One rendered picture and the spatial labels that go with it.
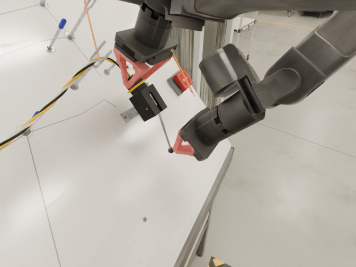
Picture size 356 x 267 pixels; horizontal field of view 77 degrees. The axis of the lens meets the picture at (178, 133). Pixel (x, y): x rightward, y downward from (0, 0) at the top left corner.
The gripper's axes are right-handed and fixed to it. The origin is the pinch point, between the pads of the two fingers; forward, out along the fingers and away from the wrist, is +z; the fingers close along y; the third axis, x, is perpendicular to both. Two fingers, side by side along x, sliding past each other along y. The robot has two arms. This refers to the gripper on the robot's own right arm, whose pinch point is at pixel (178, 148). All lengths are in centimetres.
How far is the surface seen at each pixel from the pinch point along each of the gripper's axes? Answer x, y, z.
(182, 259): 19.6, 10.9, 9.8
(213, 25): -29, -90, 15
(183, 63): -21, -55, 22
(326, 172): 109, -140, 34
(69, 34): -31.6, 2.1, 1.4
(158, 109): -8.8, 0.7, -3.5
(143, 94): -12.8, 1.8, -4.2
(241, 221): 78, -64, 67
